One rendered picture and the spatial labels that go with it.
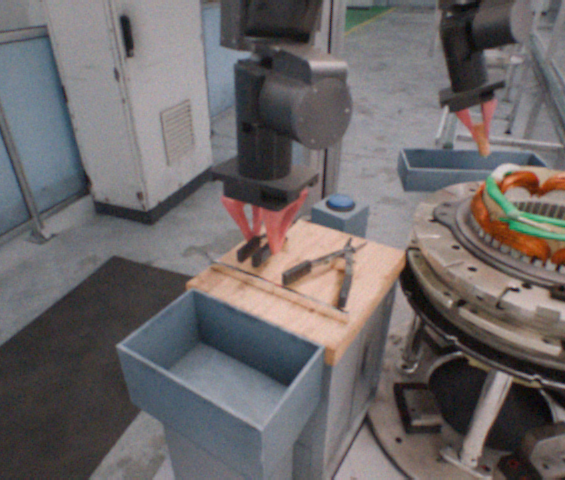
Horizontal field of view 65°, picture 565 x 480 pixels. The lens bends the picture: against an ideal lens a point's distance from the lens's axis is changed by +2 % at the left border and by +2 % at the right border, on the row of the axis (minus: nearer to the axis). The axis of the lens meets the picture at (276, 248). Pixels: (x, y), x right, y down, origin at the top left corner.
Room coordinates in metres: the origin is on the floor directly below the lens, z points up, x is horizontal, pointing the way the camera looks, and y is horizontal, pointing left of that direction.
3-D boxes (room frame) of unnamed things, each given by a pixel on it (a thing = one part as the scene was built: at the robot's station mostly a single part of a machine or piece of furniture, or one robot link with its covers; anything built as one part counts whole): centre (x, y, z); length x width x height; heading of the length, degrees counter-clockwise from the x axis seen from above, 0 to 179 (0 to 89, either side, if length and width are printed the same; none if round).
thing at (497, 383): (0.35, -0.26, 0.91); 0.02 x 0.02 x 0.21
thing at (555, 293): (0.33, -0.28, 1.10); 0.03 x 0.01 x 0.01; 63
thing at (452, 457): (0.35, -0.26, 0.81); 0.07 x 0.03 x 0.01; 55
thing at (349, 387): (0.43, -0.03, 0.91); 0.19 x 0.19 x 0.26; 57
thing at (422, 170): (0.77, -0.36, 0.92); 0.25 x 0.11 x 0.28; 85
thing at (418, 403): (0.42, -0.21, 0.83); 0.05 x 0.04 x 0.02; 1
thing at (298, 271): (0.39, -0.02, 1.09); 0.04 x 0.01 x 0.02; 132
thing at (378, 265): (0.43, -0.03, 1.05); 0.20 x 0.19 x 0.02; 147
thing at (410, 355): (0.53, -0.22, 0.91); 0.02 x 0.02 x 0.21
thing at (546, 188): (0.52, -0.37, 1.12); 0.06 x 0.02 x 0.04; 63
